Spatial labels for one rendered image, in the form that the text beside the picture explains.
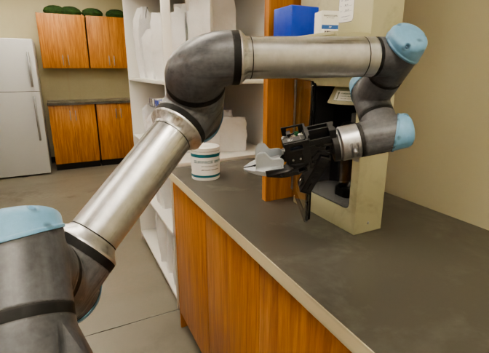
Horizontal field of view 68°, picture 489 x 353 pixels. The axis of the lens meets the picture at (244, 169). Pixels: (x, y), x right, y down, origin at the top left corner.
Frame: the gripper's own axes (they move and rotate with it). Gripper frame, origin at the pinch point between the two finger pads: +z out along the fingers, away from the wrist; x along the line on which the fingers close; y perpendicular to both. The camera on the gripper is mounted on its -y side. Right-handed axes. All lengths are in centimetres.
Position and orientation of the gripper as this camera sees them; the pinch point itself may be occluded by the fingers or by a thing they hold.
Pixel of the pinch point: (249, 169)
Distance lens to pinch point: 82.9
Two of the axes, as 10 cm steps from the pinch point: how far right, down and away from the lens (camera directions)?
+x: 0.2, 6.0, -8.0
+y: -2.3, -7.8, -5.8
